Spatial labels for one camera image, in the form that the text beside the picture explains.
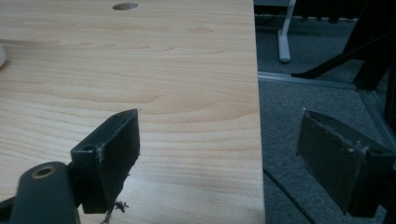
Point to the white metal table leg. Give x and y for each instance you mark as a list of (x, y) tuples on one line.
[(284, 40)]

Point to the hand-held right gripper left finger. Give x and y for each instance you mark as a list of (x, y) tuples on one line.
[(115, 155)]

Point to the white round object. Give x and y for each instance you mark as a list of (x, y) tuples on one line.
[(1, 57)]

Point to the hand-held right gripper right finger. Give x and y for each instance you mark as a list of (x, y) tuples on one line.
[(330, 158)]

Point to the black stand leg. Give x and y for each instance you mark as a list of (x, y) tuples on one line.
[(330, 63)]

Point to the aluminium floor rail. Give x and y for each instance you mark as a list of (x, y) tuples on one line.
[(311, 80)]

